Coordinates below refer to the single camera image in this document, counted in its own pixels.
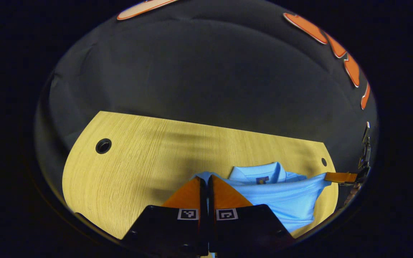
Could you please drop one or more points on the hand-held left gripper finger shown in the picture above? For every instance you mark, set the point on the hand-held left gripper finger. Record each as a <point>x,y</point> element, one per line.
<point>203,195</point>
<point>210,197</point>

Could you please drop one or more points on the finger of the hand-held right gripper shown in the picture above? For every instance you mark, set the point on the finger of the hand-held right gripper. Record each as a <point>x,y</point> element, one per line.
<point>341,177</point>

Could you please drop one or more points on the light blue T-shirt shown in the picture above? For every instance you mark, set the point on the light blue T-shirt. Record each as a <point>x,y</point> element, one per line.
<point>285,200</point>

